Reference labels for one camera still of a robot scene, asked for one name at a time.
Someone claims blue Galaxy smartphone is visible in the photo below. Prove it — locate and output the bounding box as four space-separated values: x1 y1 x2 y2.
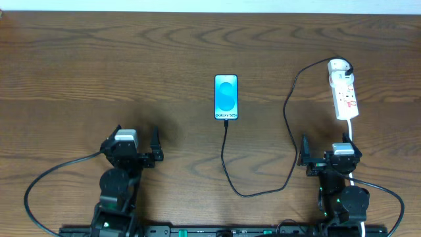
214 74 238 120

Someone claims black USB charging cable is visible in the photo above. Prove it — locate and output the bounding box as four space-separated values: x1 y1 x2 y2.
220 56 355 198

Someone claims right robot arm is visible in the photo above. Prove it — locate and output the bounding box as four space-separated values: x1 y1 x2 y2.
299 134 370 236

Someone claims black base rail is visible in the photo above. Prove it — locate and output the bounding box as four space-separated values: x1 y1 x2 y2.
59 224 387 237

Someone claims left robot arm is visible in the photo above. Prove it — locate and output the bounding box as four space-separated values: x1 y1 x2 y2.
90 126 164 237

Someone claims white USB charger plug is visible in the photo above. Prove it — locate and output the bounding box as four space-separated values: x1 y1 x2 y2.
328 59 352 74

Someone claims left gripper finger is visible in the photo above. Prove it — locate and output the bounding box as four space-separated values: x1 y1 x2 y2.
99 125 122 153
150 126 163 155

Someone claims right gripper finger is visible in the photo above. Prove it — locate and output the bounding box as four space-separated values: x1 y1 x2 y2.
342 132 353 144
297 134 311 166

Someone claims white power strip cord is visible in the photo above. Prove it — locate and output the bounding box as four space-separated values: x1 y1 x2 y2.
347 118 366 237

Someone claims white power strip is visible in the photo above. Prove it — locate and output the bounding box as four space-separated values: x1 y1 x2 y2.
329 71 359 120

